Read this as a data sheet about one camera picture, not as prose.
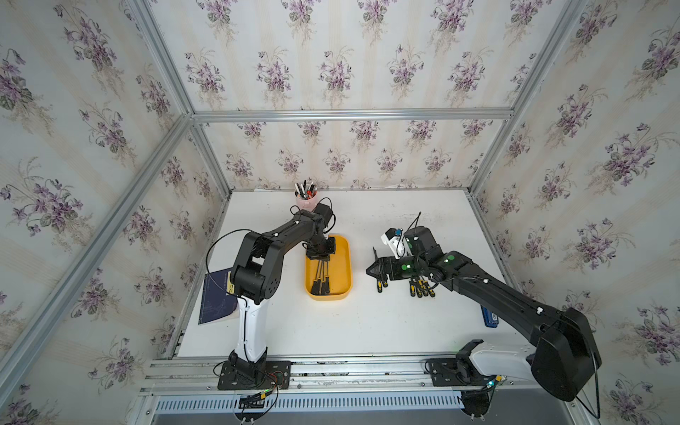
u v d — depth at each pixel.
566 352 0.40
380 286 0.90
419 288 0.88
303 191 1.08
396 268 0.69
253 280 0.54
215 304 0.84
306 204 1.03
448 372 0.73
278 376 0.72
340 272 0.94
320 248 0.86
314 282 0.91
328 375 0.75
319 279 0.92
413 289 0.89
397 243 0.70
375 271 0.74
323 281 0.91
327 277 0.91
